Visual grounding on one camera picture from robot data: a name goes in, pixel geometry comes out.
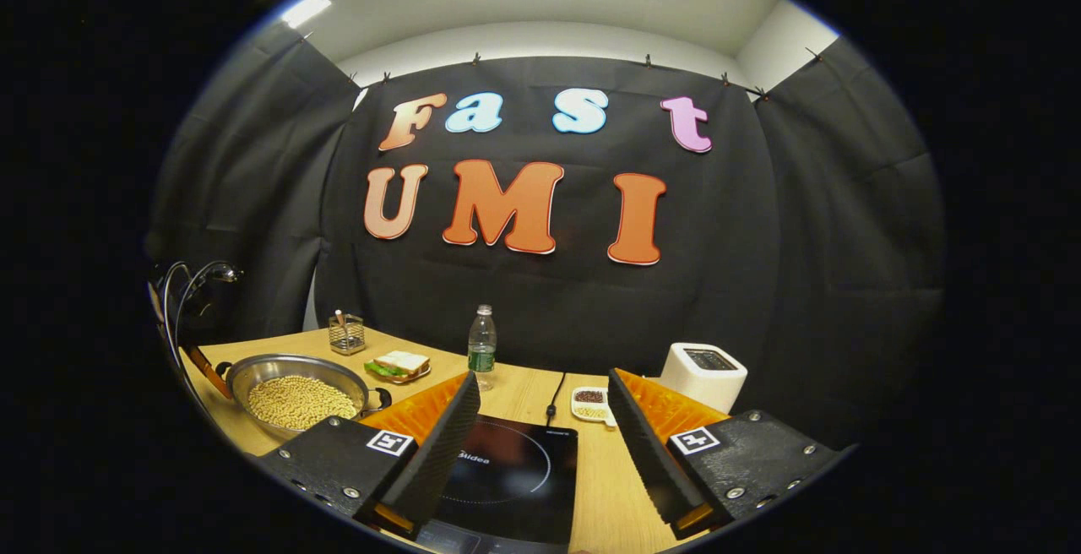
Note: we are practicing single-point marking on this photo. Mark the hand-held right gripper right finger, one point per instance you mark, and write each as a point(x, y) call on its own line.
point(646, 453)

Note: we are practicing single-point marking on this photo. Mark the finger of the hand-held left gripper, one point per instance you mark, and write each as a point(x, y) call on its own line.
point(209, 371)

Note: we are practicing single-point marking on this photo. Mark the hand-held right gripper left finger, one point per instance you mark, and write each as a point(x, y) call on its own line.
point(439, 453)

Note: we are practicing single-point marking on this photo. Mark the black induction cooktop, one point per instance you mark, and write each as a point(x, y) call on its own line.
point(515, 469)

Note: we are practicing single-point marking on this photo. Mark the white divided bean dish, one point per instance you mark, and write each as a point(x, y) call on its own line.
point(604, 402)

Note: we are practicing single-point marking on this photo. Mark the white toaster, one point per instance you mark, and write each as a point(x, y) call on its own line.
point(701, 385)

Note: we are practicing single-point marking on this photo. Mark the pile of soybeans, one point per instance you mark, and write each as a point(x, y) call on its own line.
point(300, 402)

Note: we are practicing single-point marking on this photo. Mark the sandwich with lettuce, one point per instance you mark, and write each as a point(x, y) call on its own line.
point(401, 363)

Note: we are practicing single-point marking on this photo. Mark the clear plastic water bottle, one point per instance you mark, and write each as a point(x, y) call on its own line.
point(482, 351)

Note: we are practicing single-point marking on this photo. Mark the black backdrop cloth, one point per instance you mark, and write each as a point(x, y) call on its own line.
point(549, 309)

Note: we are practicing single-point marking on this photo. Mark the small ceiling light panel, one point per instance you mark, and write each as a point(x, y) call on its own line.
point(306, 9)

